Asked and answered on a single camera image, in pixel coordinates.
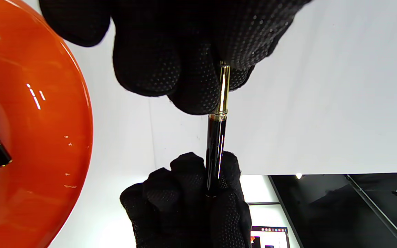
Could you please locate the person's right hand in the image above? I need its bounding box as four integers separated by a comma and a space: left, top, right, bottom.
120, 152, 252, 248

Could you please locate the person's left hand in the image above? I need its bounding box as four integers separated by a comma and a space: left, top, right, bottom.
38, 0, 313, 116

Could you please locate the white partition board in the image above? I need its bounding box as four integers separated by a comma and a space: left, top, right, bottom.
149, 0, 397, 176

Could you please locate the orange plastic bowl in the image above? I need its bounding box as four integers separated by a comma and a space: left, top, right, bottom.
0, 0, 94, 248

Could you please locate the computer monitor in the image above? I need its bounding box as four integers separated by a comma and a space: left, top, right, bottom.
250, 226, 291, 248

